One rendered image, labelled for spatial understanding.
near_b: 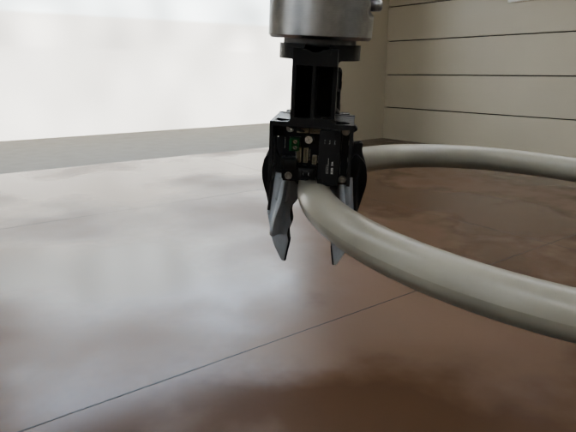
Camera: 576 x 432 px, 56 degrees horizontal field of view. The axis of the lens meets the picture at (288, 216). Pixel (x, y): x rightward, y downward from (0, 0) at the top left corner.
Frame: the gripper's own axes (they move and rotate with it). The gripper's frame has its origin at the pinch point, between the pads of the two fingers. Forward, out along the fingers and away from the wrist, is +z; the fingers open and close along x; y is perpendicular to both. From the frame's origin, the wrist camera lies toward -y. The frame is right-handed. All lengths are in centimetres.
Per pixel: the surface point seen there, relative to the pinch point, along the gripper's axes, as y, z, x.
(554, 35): -663, -32, 229
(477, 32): -739, -34, 155
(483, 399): -108, 92, 53
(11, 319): -145, 103, -139
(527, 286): 23.5, -8.0, 13.7
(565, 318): 24.9, -7.0, 15.4
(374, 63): -832, 17, 26
